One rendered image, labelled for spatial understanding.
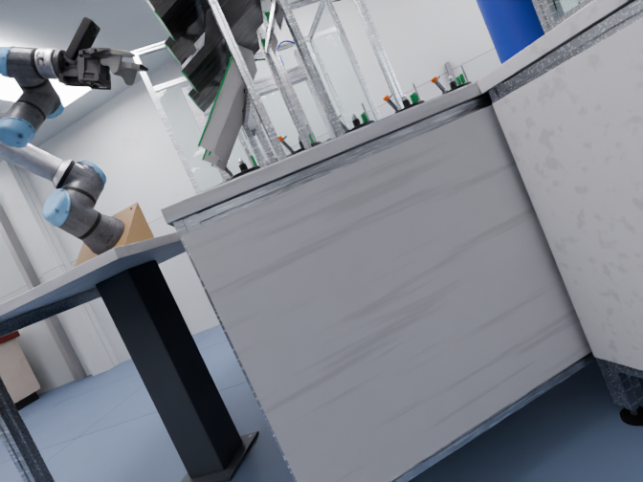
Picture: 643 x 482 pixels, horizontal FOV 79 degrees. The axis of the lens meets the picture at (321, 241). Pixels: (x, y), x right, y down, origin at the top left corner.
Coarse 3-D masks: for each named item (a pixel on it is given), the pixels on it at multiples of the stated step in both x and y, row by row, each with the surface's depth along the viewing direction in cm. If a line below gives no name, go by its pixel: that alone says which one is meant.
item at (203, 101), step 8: (248, 40) 116; (256, 40) 121; (248, 48) 120; (256, 48) 125; (224, 72) 118; (216, 80) 118; (192, 88) 114; (208, 88) 117; (216, 88) 122; (192, 96) 114; (200, 96) 116; (208, 96) 121; (200, 104) 120; (208, 104) 125
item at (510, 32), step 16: (480, 0) 108; (496, 0) 104; (512, 0) 102; (528, 0) 101; (496, 16) 106; (512, 16) 103; (528, 16) 101; (496, 32) 108; (512, 32) 104; (528, 32) 102; (496, 48) 111; (512, 48) 105
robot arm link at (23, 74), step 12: (0, 48) 100; (12, 48) 100; (24, 48) 100; (36, 48) 101; (0, 60) 99; (12, 60) 99; (24, 60) 100; (0, 72) 101; (12, 72) 101; (24, 72) 101; (36, 72) 101; (24, 84) 104; (36, 84) 105
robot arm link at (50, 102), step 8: (48, 80) 108; (24, 88) 105; (32, 88) 105; (40, 88) 106; (48, 88) 108; (24, 96) 105; (32, 96) 106; (40, 96) 107; (48, 96) 109; (56, 96) 112; (40, 104) 106; (48, 104) 109; (56, 104) 112; (48, 112) 109; (56, 112) 113
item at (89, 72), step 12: (60, 60) 102; (72, 60) 102; (84, 60) 101; (96, 60) 101; (60, 72) 102; (72, 72) 102; (84, 72) 101; (96, 72) 101; (108, 72) 106; (72, 84) 105; (84, 84) 104; (96, 84) 104; (108, 84) 106
